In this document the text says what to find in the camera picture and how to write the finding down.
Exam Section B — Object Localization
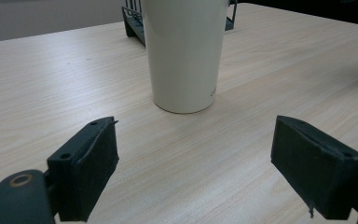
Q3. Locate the black wire rack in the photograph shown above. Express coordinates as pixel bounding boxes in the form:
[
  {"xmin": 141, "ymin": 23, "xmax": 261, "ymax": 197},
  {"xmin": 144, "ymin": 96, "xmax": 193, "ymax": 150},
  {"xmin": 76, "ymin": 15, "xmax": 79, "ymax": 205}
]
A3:
[{"xmin": 121, "ymin": 0, "xmax": 239, "ymax": 48}]

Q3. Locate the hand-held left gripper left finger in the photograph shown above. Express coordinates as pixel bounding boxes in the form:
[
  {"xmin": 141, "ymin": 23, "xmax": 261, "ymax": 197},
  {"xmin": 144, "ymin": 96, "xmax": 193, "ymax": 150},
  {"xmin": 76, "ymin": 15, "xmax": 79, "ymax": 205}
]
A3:
[{"xmin": 47, "ymin": 116, "xmax": 120, "ymax": 223}]

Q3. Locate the white cup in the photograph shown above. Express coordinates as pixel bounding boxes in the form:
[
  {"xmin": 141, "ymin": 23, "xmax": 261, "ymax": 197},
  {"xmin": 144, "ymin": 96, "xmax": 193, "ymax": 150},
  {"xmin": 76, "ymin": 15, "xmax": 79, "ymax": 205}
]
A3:
[{"xmin": 140, "ymin": 0, "xmax": 230, "ymax": 115}]

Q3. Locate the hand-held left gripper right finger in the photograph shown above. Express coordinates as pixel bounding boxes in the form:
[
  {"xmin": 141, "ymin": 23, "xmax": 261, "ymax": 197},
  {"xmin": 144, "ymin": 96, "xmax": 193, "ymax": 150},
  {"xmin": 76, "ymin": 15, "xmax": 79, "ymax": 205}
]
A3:
[{"xmin": 270, "ymin": 115, "xmax": 358, "ymax": 221}]

